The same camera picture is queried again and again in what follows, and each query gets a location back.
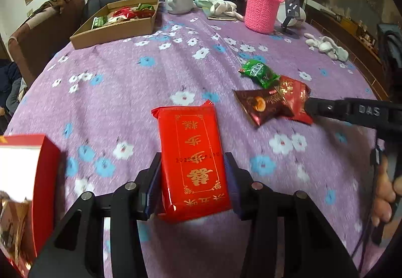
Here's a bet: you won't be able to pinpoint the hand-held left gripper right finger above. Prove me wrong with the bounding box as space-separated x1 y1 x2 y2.
224 152 360 278

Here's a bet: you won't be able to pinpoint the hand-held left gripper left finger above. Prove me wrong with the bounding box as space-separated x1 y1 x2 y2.
28 152 162 278

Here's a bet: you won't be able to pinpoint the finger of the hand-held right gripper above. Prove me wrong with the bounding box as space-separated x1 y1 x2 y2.
304 97 346 121

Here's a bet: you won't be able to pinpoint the red candy packet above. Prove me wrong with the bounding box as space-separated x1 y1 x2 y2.
276 75 314 124

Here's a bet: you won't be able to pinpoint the red gold-print snack packet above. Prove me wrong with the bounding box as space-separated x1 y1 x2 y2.
152 100 233 224

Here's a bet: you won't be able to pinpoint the red box with white inside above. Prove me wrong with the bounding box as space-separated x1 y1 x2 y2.
0 135 62 269

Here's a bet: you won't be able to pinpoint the person's right hand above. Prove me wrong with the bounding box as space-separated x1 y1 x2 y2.
371 168 402 228

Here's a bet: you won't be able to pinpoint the white socks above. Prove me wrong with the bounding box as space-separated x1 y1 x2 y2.
304 32 350 62

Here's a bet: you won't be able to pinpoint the dark brown snack packet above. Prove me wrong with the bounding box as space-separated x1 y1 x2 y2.
233 88 294 127

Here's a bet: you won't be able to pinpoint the black bag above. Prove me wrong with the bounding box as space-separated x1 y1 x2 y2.
377 23 402 99

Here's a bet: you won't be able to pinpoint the green candy packet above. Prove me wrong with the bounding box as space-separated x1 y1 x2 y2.
239 59 280 89

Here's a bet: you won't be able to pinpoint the white bowl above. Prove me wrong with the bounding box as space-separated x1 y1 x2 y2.
276 2 307 27

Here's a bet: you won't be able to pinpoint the black phone stand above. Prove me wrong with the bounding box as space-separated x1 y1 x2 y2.
280 0 300 36

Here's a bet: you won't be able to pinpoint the purple floral tablecloth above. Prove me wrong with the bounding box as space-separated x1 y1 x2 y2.
5 2 390 278

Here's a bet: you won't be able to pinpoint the white cloth bundle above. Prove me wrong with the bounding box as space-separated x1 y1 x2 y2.
210 1 245 21

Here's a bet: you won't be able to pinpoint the gold snack packet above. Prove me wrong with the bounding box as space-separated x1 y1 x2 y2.
0 192 32 266

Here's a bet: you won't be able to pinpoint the light green cloth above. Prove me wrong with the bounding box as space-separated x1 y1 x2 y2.
194 0 217 10

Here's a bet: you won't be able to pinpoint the brown cardboard box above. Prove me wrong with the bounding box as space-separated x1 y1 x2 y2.
70 0 160 50

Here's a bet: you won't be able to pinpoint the red and white snack packet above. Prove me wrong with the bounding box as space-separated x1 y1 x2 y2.
110 7 136 21

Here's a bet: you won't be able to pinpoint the white ceramic cup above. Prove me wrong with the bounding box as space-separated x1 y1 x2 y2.
164 0 193 15

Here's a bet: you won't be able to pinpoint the dark blue clothing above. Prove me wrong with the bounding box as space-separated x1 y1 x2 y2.
0 60 27 118

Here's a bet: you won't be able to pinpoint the brown armchair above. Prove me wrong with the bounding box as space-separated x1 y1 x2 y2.
8 0 87 87

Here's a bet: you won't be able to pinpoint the brown cloth on armchair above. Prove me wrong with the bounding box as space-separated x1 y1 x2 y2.
41 0 73 13

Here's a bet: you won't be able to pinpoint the black cable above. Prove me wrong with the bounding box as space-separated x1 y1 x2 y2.
351 146 383 266

